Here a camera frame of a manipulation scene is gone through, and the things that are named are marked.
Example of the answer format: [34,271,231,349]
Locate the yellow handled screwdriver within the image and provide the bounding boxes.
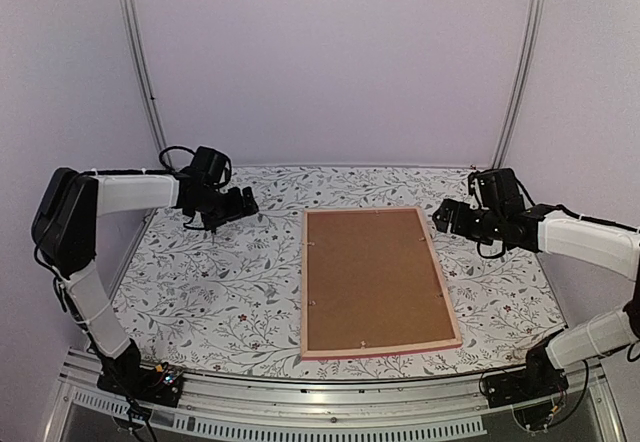
[203,216,220,235]

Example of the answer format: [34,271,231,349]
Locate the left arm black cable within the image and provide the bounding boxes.
[158,145,232,188]

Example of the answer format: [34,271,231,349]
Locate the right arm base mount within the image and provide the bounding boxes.
[478,368,569,432]

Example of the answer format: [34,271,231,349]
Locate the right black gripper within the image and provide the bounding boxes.
[433,199,505,246]

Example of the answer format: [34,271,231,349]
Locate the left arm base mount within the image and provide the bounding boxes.
[97,361,184,408]

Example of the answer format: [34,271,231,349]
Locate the aluminium corner post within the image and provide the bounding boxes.
[491,0,545,168]
[119,0,167,152]

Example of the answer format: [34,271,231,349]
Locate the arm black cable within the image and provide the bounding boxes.
[469,169,640,261]
[158,145,232,188]

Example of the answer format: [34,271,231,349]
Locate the left aluminium corner post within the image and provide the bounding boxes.
[119,0,167,152]

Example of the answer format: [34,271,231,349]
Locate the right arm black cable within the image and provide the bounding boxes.
[469,169,640,261]

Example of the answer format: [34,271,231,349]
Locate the floral patterned table mat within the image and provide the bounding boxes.
[114,167,565,380]

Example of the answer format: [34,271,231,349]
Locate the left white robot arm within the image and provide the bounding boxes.
[31,146,259,396]

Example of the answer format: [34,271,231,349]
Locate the right aluminium corner post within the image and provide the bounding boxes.
[491,0,545,168]

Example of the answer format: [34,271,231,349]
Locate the pink picture frame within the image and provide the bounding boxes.
[300,207,462,360]

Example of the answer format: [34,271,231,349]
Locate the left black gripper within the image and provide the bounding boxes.
[192,185,259,231]

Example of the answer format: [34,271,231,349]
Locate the aluminium front rail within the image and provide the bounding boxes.
[43,350,630,441]

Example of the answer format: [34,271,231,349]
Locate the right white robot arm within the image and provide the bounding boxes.
[432,168,639,398]

